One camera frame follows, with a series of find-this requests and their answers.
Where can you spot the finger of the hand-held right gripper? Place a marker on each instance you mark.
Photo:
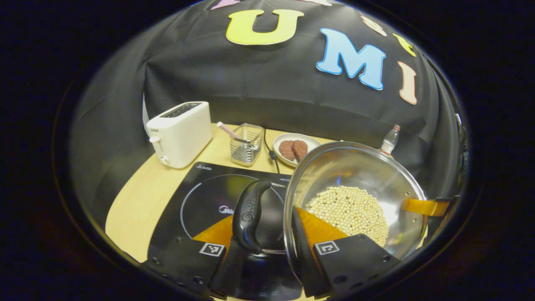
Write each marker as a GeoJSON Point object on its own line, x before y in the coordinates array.
{"type": "Point", "coordinates": [439, 207]}

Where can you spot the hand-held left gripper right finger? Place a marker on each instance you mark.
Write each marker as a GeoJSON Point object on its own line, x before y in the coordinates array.
{"type": "Point", "coordinates": [307, 259]}

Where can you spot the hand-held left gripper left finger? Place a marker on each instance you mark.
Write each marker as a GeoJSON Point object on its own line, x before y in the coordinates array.
{"type": "Point", "coordinates": [184, 259]}

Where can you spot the black induction cooktop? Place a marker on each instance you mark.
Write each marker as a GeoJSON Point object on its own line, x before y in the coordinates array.
{"type": "Point", "coordinates": [200, 196]}

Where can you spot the pile of yellow soybeans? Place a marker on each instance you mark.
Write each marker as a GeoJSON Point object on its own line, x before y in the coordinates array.
{"type": "Point", "coordinates": [351, 209]}

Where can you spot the clear water bottle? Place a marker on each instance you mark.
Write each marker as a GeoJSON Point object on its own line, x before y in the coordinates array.
{"type": "Point", "coordinates": [389, 142]}

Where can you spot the brown meat patty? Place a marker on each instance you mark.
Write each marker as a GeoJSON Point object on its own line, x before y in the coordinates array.
{"type": "Point", "coordinates": [286, 150]}
{"type": "Point", "coordinates": [300, 150]}

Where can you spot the round white plate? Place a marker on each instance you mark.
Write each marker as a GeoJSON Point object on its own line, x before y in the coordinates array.
{"type": "Point", "coordinates": [311, 140]}

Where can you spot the white toaster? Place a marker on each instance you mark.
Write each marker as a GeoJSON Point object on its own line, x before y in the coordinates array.
{"type": "Point", "coordinates": [184, 133]}

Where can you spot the pink stick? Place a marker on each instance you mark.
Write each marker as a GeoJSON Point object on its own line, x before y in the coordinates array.
{"type": "Point", "coordinates": [225, 129]}

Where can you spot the black backdrop cloth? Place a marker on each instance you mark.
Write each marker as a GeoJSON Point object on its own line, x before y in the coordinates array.
{"type": "Point", "coordinates": [250, 83]}

